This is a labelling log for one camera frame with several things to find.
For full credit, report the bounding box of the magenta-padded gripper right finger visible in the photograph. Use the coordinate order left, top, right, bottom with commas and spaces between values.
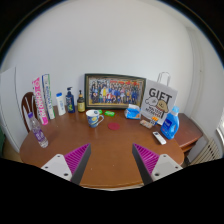
132, 143, 184, 186

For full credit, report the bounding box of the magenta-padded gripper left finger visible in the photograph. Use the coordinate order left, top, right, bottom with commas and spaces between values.
40, 143, 92, 185

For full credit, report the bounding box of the clear purple-capped water bottle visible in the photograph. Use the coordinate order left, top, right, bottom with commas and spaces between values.
27, 111, 50, 149

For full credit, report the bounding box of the small colourful snack pack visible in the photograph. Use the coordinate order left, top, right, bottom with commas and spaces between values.
139, 119, 154, 129

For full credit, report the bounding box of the blue detergent bottle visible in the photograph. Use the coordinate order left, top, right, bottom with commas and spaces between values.
160, 105, 181, 140

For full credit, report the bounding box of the brown wooden side table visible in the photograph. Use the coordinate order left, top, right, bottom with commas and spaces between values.
173, 112, 204, 154

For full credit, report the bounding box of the blue yellow patterned mug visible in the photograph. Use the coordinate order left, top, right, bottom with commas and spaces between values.
85, 109, 105, 129

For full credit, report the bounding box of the flat round red coaster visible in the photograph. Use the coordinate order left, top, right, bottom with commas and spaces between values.
107, 122, 121, 131

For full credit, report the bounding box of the blue tissue pack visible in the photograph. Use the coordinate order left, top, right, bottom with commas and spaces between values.
124, 103, 143, 120

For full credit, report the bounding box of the white bottle with blue cap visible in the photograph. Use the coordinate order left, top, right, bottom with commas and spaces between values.
55, 92, 67, 117

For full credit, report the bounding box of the amber pump bottle yellow label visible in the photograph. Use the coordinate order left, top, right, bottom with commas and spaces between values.
76, 89, 86, 113

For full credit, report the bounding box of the white radiator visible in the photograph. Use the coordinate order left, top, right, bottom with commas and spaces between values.
189, 138, 224, 166

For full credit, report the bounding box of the white paper gift bag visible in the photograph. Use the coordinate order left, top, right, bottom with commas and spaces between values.
140, 71, 179, 126

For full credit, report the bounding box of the pink white shuttlecock tube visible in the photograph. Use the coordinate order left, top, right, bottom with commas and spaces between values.
31, 76, 50, 126

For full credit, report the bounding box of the dark brown wooden chair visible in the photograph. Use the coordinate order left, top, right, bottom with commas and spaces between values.
20, 91, 40, 134

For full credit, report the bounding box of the framed group photo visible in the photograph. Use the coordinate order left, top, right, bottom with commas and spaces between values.
83, 73, 147, 110

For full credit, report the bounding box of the white flat panel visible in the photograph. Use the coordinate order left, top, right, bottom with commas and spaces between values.
0, 66, 21, 153

